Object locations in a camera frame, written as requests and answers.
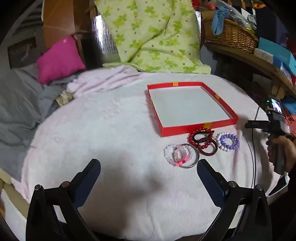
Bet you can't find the white bead bracelet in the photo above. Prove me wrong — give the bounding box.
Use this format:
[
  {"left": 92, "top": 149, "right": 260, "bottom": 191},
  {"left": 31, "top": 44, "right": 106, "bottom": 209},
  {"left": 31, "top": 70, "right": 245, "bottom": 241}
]
[{"left": 216, "top": 131, "right": 239, "bottom": 153}]

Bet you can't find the dark red hair tie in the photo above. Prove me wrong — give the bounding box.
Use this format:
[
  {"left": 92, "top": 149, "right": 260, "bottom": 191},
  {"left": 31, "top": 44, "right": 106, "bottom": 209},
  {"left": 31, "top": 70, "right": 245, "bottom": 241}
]
[{"left": 196, "top": 137, "right": 218, "bottom": 156}]

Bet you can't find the red bead bracelet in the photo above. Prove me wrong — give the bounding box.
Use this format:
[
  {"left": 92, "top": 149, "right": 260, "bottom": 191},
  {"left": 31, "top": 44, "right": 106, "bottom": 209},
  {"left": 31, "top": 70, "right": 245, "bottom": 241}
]
[{"left": 188, "top": 127, "right": 214, "bottom": 150}]

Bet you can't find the silver bangle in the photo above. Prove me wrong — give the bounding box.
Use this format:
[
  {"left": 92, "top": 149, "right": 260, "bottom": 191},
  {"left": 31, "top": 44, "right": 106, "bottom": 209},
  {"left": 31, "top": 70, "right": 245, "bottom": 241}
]
[{"left": 172, "top": 144, "right": 200, "bottom": 169}]

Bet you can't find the pale pink bead bracelet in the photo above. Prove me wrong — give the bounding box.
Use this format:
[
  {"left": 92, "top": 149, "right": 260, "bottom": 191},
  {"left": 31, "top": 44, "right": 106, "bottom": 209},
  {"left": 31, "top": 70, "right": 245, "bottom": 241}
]
[{"left": 164, "top": 144, "right": 195, "bottom": 166}]

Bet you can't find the right hand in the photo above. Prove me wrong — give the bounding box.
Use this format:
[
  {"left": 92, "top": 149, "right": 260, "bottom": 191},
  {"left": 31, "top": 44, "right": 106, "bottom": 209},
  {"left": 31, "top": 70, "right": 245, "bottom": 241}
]
[{"left": 266, "top": 136, "right": 296, "bottom": 173}]

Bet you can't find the wooden bench shelf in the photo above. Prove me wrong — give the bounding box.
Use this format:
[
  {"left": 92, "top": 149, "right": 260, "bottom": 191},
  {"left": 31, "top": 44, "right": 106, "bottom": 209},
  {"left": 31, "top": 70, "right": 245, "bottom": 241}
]
[{"left": 204, "top": 42, "right": 295, "bottom": 100}]

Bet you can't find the blue fashion box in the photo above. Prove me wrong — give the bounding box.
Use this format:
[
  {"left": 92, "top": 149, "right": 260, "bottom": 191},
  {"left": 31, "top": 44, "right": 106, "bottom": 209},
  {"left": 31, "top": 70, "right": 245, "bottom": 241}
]
[{"left": 258, "top": 38, "right": 296, "bottom": 76}]

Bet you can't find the white tissue pack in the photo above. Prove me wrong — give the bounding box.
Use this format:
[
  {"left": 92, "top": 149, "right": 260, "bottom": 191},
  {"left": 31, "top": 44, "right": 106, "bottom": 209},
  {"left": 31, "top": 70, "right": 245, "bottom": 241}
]
[{"left": 254, "top": 48, "right": 273, "bottom": 64}]

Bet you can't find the pink fleece blanket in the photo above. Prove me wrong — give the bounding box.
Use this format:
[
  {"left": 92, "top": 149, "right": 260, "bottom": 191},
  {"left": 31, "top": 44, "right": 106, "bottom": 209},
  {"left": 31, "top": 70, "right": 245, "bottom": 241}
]
[{"left": 14, "top": 73, "right": 280, "bottom": 240}]

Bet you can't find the red shallow box tray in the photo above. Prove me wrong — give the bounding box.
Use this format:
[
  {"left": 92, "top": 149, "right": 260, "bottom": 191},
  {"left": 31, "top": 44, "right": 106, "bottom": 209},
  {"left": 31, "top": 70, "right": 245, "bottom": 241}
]
[{"left": 147, "top": 82, "right": 238, "bottom": 137}]

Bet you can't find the wicker basket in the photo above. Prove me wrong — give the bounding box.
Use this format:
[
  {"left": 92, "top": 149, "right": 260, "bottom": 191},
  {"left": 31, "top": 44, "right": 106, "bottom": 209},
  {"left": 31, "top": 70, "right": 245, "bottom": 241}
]
[{"left": 203, "top": 19, "right": 259, "bottom": 54}]

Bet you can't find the floral patterned cloth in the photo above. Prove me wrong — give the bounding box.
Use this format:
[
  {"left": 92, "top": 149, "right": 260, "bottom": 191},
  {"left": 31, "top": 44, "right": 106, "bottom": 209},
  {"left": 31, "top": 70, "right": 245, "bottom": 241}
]
[{"left": 55, "top": 90, "right": 74, "bottom": 106}]

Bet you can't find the grey bed sheet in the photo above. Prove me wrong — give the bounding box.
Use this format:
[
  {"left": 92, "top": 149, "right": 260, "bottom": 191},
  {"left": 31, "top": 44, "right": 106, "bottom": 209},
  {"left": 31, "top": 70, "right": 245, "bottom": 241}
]
[{"left": 0, "top": 64, "right": 77, "bottom": 181}]

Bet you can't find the blue cloth in basket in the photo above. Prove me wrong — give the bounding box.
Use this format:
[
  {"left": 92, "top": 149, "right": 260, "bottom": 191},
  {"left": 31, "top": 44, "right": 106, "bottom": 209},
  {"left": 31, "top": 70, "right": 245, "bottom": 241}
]
[{"left": 211, "top": 6, "right": 233, "bottom": 36}]

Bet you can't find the magenta pillow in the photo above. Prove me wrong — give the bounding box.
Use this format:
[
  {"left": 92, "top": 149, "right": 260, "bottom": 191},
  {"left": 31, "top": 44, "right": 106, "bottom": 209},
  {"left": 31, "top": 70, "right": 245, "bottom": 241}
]
[{"left": 37, "top": 36, "right": 85, "bottom": 85}]

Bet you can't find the green clover quilt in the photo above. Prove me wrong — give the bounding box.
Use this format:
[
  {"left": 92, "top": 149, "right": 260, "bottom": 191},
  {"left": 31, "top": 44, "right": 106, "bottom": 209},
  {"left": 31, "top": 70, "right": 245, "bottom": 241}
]
[{"left": 94, "top": 0, "right": 211, "bottom": 74}]

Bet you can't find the silver foil insulation panel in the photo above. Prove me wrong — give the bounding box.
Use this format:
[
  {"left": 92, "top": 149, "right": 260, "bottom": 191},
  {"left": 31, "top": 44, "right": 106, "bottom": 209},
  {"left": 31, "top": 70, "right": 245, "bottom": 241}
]
[{"left": 91, "top": 14, "right": 120, "bottom": 64}]

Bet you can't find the brown wooden headboard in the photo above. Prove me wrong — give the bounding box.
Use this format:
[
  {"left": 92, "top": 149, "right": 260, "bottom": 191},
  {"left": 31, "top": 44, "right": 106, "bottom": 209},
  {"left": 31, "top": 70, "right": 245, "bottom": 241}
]
[{"left": 43, "top": 0, "right": 91, "bottom": 49}]

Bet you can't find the black cable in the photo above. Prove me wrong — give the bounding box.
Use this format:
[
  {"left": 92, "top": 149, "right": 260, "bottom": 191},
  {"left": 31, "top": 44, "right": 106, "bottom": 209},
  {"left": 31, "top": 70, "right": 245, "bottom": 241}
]
[{"left": 250, "top": 105, "right": 261, "bottom": 188}]

